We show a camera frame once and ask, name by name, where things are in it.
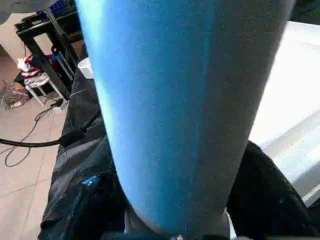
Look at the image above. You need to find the white plastic table top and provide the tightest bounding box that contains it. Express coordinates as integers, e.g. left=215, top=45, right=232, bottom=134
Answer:
left=77, top=21, right=320, bottom=208

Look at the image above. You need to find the black left camera cable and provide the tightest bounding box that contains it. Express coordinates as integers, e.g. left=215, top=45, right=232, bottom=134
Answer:
left=0, top=128, right=87, bottom=149

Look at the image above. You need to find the thin black floor cable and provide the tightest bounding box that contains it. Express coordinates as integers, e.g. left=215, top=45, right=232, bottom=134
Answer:
left=4, top=98, right=65, bottom=168

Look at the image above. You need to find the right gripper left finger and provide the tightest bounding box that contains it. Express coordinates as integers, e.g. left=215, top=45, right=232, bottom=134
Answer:
left=37, top=172, right=131, bottom=240

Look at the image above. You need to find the white stool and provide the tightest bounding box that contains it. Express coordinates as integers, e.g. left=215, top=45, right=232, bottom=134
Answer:
left=23, top=72, right=68, bottom=107

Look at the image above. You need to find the black metal rack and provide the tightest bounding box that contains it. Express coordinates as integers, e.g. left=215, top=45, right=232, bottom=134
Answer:
left=14, top=0, right=88, bottom=101

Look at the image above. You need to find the red white striped cloth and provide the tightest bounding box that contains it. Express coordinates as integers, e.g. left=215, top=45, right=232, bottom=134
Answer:
left=16, top=55, right=51, bottom=87

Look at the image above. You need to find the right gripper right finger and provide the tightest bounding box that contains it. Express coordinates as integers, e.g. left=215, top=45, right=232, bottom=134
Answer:
left=226, top=141, right=320, bottom=240

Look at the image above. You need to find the white plastic table leg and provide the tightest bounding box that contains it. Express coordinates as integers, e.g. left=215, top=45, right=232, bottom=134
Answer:
left=74, top=0, right=297, bottom=238

